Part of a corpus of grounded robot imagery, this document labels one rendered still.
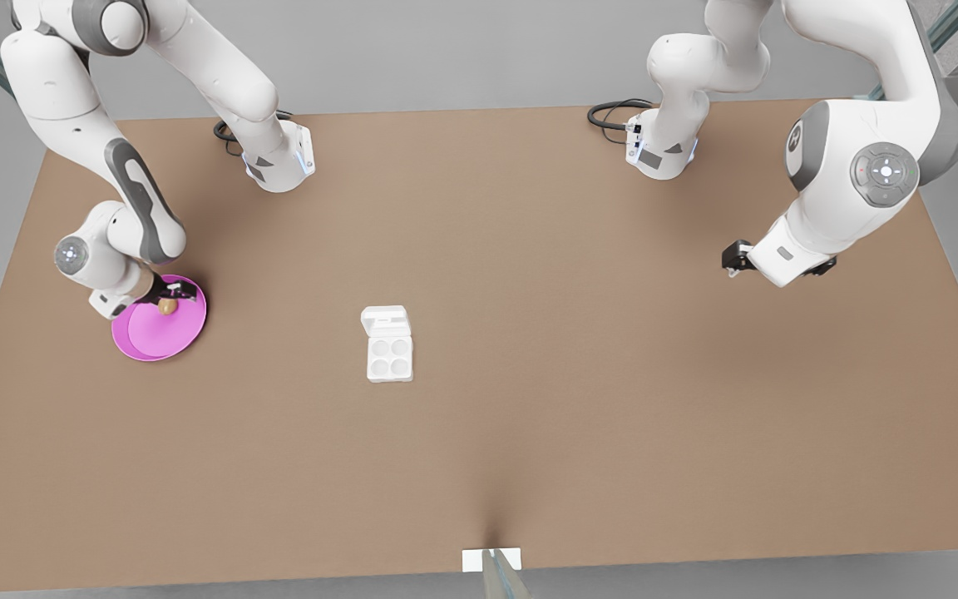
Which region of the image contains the white egg box lid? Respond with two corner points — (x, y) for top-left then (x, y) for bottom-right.
(360, 305), (410, 339)

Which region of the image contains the white egg box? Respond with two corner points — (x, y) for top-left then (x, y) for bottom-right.
(367, 334), (415, 384)

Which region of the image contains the magenta round plate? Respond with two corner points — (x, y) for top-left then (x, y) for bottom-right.
(111, 275), (208, 363)

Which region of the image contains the black cable loop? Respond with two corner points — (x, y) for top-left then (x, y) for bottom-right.
(587, 99), (656, 145)
(213, 110), (295, 157)

